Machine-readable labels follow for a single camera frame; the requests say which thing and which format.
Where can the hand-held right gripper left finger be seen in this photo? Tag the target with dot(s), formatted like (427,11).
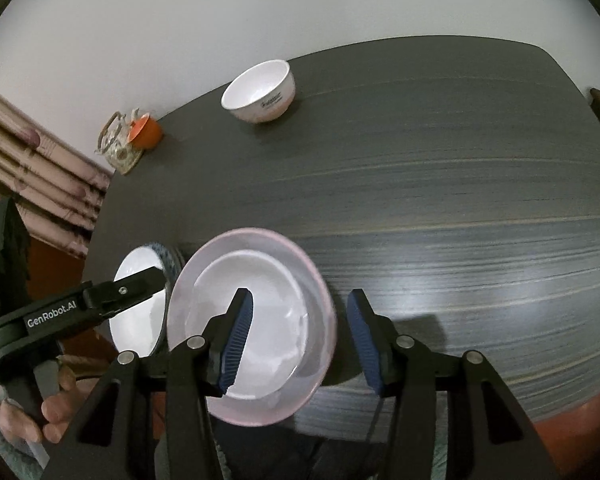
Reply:
(237,340)

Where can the small white bowl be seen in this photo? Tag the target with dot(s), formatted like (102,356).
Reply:
(275,290)
(252,87)

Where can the orange cup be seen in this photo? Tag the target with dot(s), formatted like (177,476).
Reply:
(150,135)

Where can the person's left hand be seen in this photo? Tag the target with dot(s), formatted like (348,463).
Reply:
(60,410)

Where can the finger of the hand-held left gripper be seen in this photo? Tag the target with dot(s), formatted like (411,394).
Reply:
(135,285)

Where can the glass holder with orange cup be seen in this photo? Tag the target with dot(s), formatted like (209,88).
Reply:
(120,155)

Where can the brown wooden furniture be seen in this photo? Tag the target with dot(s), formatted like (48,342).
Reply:
(55,270)

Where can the pink pleated curtain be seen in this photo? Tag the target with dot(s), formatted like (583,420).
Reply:
(45,185)

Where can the white plate with pink flowers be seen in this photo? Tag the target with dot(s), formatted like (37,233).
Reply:
(130,335)

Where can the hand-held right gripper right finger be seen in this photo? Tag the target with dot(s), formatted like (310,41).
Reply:
(362,340)

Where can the person's left forearm green sleeve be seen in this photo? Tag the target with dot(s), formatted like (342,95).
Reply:
(0,455)

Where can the large pink bowl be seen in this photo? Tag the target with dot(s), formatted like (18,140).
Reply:
(317,305)

